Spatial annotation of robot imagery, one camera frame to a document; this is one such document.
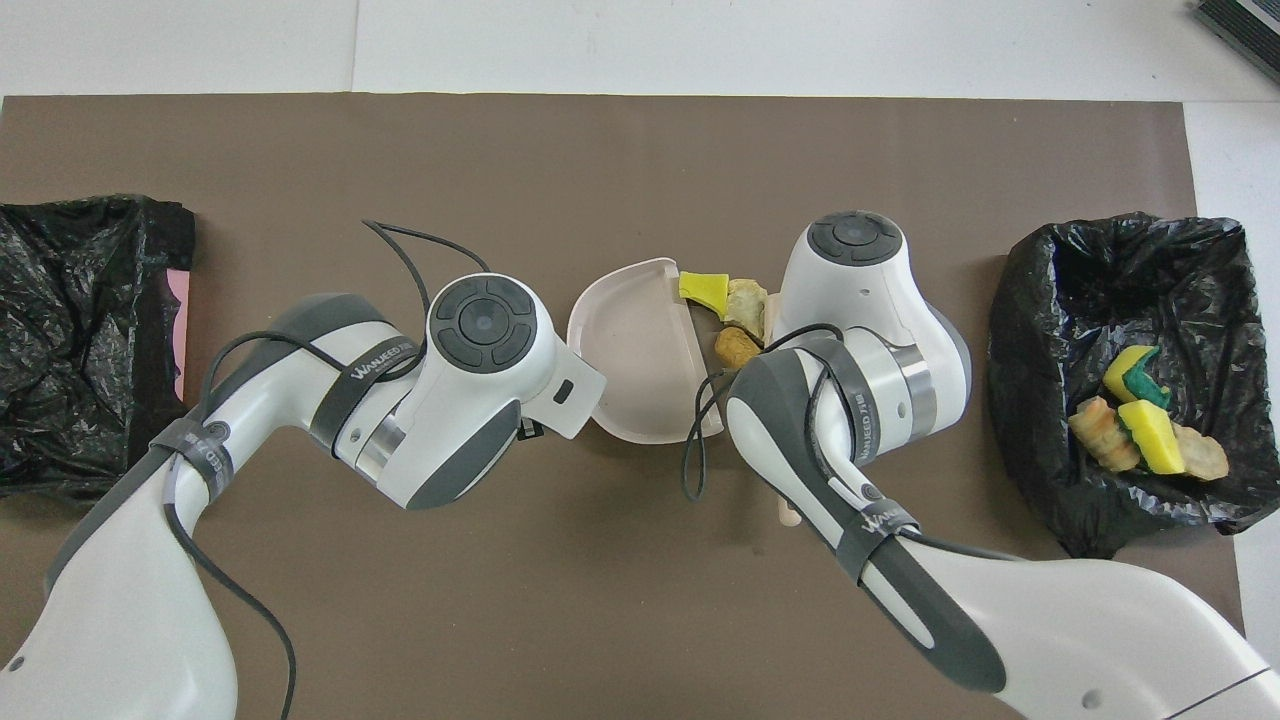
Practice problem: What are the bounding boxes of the beige plastic dustpan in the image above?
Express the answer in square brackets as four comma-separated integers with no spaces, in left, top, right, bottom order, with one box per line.
[567,258,726,444]

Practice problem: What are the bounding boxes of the brown potato-shaped lump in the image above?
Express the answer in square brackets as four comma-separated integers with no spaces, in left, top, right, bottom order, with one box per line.
[714,326,763,369]

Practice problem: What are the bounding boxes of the yellow sponge piece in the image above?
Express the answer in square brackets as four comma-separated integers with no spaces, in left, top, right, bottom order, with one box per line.
[1118,400,1187,475]
[1103,345,1173,411]
[679,270,733,321]

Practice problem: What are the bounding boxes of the large pale stone chunk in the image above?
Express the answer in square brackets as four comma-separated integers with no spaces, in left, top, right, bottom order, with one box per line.
[1068,395,1141,473]

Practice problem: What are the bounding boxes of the small pale stone chunk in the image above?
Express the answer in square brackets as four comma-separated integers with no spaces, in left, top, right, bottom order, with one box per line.
[1172,425,1231,481]

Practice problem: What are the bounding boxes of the pink plastic bin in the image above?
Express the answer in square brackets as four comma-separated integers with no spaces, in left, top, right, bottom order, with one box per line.
[168,268,191,403]

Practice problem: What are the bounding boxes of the black plastic trash bag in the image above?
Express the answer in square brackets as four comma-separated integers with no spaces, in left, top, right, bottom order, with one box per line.
[985,212,1280,569]
[0,193,197,504]

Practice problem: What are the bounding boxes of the brown table mat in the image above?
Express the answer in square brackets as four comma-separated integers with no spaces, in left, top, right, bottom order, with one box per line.
[0,93,1256,720]

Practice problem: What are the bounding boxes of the dark grey ribbed device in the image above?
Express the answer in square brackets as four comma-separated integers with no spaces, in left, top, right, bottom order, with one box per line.
[1193,0,1280,86]

